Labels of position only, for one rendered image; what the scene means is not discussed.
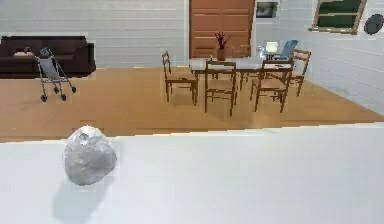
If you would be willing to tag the brown wooden chair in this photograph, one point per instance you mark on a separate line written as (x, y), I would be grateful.
(301, 66)
(220, 85)
(270, 85)
(245, 51)
(176, 79)

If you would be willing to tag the white top dining table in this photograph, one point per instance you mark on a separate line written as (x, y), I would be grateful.
(248, 65)

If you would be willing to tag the red plant in pot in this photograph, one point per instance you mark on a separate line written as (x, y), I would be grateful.
(221, 45)

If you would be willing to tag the clear glass jar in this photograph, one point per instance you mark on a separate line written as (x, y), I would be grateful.
(260, 51)

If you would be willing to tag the brown wooden door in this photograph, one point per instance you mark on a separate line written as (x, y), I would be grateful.
(220, 23)

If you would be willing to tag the white table lamp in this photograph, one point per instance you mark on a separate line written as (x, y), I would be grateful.
(271, 48)

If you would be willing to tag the dark brown sofa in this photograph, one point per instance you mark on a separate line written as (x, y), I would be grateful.
(70, 53)

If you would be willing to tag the grey baby stroller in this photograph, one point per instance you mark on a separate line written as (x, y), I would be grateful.
(50, 68)

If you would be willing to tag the wooden framed window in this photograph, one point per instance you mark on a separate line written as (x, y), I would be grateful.
(337, 15)

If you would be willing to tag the pink cushion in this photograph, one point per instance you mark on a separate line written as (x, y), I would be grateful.
(22, 53)

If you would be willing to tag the framed wall picture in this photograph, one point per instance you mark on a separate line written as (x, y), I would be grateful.
(266, 9)

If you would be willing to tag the dark round wall clock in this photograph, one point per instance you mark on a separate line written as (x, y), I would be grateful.
(373, 24)

